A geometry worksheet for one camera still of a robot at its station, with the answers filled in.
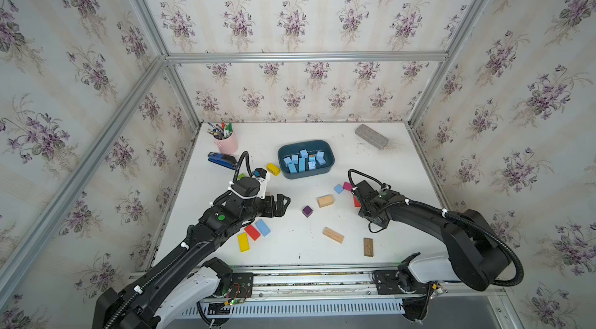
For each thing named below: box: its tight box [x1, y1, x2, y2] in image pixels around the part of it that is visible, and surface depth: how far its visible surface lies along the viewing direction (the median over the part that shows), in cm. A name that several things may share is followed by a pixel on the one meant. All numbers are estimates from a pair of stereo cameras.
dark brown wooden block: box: [363, 237, 374, 258], surface depth 82 cm
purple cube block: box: [301, 204, 313, 219], surface depth 90 cm
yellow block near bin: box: [266, 162, 281, 177], surface depth 101 cm
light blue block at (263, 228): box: [255, 218, 271, 237], surface depth 88 cm
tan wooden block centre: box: [318, 194, 335, 208], surface depth 93 cm
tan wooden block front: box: [322, 227, 345, 244], surface depth 86 cm
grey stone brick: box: [354, 124, 389, 150], surface depth 114 cm
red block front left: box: [244, 224, 261, 242], surface depth 86 cm
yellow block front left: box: [237, 232, 251, 253], surface depth 84 cm
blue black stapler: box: [207, 152, 238, 170], surface depth 105 cm
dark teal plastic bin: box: [277, 139, 336, 180], surface depth 106 cm
